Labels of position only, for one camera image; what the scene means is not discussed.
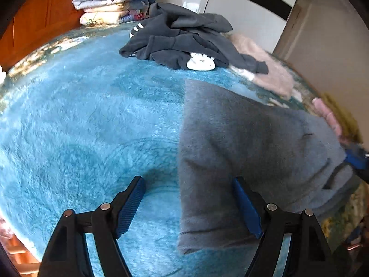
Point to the pink folded garment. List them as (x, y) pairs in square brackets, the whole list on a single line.
[(325, 112)]

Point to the pink fluffy sweater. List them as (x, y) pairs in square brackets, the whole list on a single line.
[(268, 72)]

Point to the blue-grey knit sweater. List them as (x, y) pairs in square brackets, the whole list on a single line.
[(245, 138)]

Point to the folded cream floral quilt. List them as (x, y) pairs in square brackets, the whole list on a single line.
[(103, 16)]

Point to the white wardrobe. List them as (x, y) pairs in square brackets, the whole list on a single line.
[(253, 14)]

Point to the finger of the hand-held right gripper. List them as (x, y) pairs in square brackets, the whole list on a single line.
[(356, 160)]

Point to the teal floral plush blanket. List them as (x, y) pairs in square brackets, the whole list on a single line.
[(72, 121)]

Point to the wooden headboard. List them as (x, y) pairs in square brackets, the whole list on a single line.
[(37, 20)]

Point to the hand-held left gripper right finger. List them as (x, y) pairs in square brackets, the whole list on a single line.
[(248, 207)]

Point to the dark grey hoodie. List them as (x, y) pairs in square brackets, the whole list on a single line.
[(178, 43)]

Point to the olive yellow garment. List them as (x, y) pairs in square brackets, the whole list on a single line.
[(347, 118)]

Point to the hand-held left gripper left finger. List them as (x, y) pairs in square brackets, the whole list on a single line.
[(131, 206)]

